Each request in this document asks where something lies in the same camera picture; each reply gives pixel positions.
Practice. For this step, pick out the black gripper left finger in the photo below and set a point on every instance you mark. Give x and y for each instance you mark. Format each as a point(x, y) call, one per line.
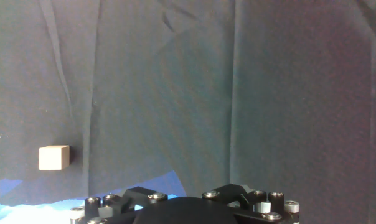
point(135, 196)

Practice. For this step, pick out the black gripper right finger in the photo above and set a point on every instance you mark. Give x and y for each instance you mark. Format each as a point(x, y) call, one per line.
point(231, 191)

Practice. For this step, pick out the small wooden block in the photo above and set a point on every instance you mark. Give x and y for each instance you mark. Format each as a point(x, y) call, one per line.
point(52, 158)

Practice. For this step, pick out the black cloth with blue print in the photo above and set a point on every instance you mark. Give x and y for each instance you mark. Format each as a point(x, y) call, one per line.
point(206, 93)

